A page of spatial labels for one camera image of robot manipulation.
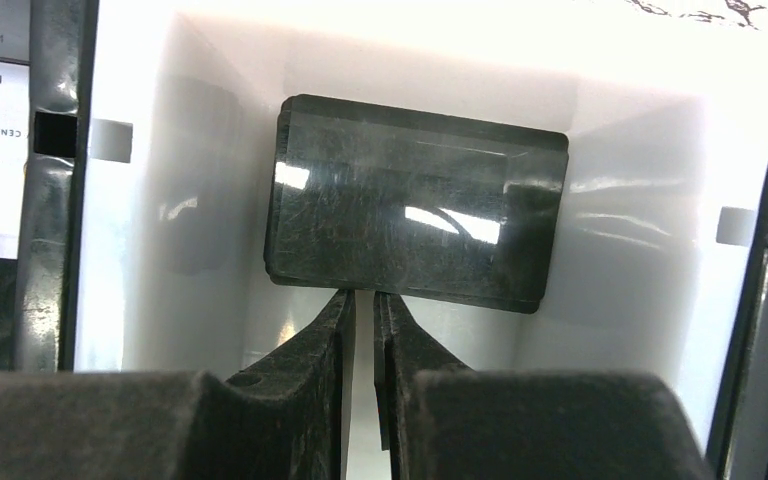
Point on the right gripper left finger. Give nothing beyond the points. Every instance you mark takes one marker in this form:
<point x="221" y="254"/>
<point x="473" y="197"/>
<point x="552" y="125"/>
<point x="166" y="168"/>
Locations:
<point x="284" y="417"/>

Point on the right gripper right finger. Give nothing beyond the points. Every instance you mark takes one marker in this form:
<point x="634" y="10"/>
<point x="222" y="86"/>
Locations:
<point x="441" y="419"/>

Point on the black object in white bin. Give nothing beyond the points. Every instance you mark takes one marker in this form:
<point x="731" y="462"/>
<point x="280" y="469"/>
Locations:
<point x="372" y="197"/>

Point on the black bin left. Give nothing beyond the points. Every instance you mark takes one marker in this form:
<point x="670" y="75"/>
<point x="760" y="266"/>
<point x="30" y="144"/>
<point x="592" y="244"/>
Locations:
<point x="46" y="66"/>

